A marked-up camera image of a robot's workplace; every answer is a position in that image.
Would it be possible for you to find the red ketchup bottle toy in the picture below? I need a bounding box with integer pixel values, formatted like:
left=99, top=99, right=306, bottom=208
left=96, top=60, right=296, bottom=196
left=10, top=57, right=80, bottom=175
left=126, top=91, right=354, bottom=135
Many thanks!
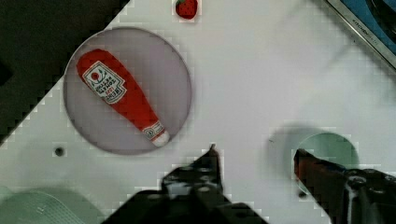
left=77, top=49, right=170, bottom=147

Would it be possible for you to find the green cup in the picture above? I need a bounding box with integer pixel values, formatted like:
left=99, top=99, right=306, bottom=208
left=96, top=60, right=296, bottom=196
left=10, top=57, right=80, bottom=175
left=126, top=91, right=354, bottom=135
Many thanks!
left=290, top=133, right=360, bottom=197

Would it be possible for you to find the grey round plate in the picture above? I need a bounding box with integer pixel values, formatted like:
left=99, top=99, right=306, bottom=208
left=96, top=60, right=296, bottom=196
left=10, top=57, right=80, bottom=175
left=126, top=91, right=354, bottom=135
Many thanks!
left=64, top=28, right=192, bottom=155

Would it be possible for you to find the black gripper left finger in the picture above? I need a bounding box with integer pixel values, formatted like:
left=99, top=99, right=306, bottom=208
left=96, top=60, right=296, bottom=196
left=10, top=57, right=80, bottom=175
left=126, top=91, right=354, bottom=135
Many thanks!
left=161, top=144, right=223, bottom=199

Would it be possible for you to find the black toaster oven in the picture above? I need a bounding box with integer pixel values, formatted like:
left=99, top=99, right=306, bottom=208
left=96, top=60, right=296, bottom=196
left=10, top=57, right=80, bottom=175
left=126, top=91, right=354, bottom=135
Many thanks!
left=323, top=0, right=396, bottom=69

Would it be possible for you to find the red strawberry toy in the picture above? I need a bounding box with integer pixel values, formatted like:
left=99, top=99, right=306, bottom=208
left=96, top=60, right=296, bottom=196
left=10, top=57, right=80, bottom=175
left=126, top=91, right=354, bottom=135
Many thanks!
left=175, top=0, right=198, bottom=20

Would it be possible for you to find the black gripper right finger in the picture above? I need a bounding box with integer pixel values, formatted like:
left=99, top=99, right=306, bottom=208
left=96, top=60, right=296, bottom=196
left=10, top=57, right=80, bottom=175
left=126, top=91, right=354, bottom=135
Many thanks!
left=293, top=148, right=347, bottom=224

